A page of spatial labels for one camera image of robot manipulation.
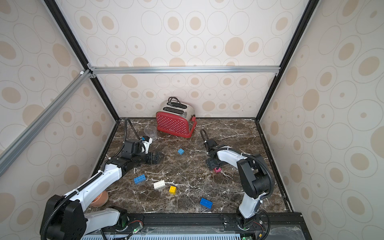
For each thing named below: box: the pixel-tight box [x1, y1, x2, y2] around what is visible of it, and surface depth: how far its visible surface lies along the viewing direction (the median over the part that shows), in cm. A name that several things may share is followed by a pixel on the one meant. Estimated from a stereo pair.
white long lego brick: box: [153, 180, 166, 190], surface depth 87 cm
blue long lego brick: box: [133, 174, 147, 185], surface depth 89 cm
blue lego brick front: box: [200, 197, 214, 209], surface depth 80 cm
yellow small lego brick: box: [169, 185, 177, 195], surface depth 83 cm
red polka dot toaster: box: [156, 100, 197, 138], surface depth 104 cm
